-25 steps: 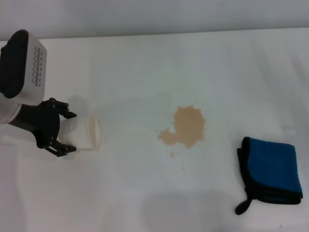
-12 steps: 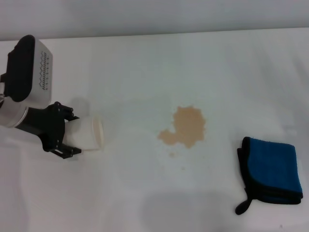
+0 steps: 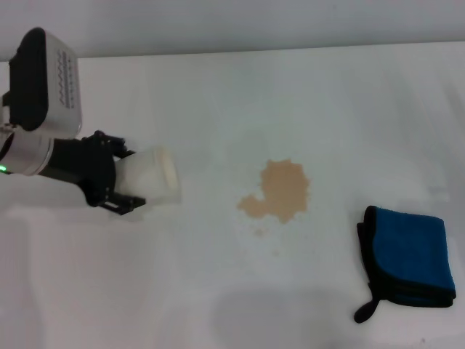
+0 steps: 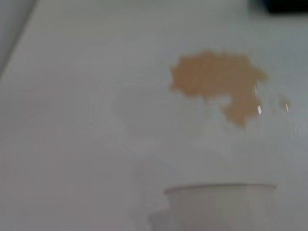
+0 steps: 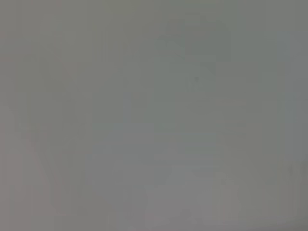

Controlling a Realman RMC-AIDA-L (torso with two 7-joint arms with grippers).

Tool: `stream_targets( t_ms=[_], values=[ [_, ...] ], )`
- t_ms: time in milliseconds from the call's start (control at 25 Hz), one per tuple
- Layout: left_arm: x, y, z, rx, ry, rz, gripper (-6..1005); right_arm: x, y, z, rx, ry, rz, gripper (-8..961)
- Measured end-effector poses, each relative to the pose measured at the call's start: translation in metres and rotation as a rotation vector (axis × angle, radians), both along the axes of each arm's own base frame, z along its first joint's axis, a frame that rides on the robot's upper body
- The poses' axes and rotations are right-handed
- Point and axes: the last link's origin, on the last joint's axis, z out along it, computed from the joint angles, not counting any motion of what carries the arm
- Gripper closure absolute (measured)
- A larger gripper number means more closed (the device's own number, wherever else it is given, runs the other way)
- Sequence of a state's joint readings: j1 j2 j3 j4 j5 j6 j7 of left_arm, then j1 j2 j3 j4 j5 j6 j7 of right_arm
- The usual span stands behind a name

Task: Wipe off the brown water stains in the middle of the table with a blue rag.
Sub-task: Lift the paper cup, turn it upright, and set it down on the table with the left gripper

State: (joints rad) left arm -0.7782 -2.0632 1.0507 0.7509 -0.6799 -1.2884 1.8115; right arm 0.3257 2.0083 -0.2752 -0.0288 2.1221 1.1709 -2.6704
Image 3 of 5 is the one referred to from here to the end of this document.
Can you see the brown water stain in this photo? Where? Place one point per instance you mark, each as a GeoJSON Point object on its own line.
{"type": "Point", "coordinates": [283, 189]}

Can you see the blue rag with black trim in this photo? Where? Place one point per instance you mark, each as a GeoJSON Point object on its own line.
{"type": "Point", "coordinates": [410, 251]}

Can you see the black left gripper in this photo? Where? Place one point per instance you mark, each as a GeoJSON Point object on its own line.
{"type": "Point", "coordinates": [80, 163]}

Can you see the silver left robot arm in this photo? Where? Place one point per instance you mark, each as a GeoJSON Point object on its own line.
{"type": "Point", "coordinates": [25, 152]}

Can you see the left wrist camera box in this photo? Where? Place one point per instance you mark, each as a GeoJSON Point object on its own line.
{"type": "Point", "coordinates": [43, 80]}

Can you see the white paper cup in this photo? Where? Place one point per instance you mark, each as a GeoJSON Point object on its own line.
{"type": "Point", "coordinates": [149, 176]}

